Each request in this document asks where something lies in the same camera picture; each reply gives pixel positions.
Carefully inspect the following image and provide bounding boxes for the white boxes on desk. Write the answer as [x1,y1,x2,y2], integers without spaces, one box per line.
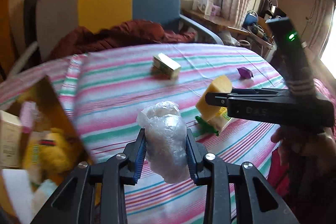
[192,0,221,16]

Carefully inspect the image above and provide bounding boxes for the person's right hand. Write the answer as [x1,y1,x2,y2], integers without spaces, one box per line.
[270,127,335,173]

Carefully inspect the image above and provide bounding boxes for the yellow sponge piece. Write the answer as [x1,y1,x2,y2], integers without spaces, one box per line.
[196,75,232,121]

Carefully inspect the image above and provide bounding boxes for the dark red jacket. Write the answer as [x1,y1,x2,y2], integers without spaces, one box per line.
[48,20,196,60]

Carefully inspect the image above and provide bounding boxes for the snack packet green yellow label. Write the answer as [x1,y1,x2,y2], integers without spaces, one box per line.
[29,131,50,165]

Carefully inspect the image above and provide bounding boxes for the grey yellow blue chair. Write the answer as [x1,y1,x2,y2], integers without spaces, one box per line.
[7,0,224,77]

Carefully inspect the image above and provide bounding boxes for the small green white carton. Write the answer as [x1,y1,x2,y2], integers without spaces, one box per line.
[153,53,182,79]

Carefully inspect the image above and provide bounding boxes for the wooden side desk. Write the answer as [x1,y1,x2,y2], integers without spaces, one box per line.
[182,9,251,36]

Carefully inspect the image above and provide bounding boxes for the gold square tray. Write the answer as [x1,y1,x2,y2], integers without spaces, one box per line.
[0,74,95,224]

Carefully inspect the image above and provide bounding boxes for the striped pink green tablecloth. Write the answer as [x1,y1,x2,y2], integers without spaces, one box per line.
[0,43,300,224]

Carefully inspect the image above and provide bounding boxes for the cardboard box with barcode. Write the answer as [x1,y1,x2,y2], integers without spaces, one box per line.
[1,110,22,168]

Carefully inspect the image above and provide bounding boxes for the blue bag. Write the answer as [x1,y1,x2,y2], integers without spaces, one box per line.
[242,10,259,28]

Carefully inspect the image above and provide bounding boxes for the small purple candy on table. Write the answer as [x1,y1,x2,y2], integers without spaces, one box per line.
[238,67,253,79]

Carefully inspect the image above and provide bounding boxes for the yellow plush toy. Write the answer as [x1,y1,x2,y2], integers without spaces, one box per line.
[22,128,83,188]

